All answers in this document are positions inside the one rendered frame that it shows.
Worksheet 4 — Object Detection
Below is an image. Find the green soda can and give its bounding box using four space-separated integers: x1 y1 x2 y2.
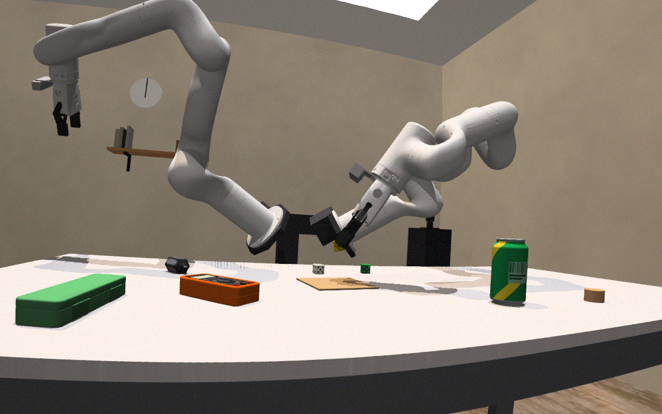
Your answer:
490 238 529 306

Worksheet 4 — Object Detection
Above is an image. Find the tan flat mat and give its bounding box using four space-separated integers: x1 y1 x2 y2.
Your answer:
296 277 379 291

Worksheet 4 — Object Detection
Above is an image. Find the green pencil case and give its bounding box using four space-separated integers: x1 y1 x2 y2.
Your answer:
15 274 126 328

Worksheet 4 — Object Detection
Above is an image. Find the orange multimeter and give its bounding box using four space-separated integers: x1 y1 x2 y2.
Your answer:
179 274 260 306

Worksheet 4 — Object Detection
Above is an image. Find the brown cylinder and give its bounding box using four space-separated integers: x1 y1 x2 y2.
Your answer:
584 288 605 303

